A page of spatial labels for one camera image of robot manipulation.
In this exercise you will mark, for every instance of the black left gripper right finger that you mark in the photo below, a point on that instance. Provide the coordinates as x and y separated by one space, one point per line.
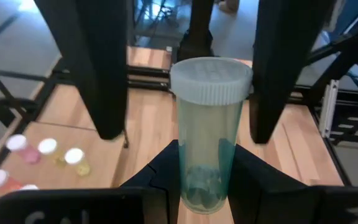
291 202

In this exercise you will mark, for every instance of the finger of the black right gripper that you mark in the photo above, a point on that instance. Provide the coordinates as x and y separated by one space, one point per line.
98 62
278 62

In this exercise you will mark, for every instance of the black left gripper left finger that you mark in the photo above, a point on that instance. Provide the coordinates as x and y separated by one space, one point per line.
104 205

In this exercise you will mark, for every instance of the pink vial white cap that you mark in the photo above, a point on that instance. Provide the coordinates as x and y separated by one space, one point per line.
29 187
23 149

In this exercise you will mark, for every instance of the small teal vial white cap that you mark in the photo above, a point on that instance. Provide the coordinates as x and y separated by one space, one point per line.
208 130

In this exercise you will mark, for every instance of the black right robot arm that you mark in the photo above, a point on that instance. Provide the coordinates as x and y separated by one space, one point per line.
197 34

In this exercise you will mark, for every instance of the white aluminium frame bar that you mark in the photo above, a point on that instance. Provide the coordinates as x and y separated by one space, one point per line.
328 109

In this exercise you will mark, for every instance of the wooden shelf black metal frame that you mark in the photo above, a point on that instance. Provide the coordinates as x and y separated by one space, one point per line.
57 146

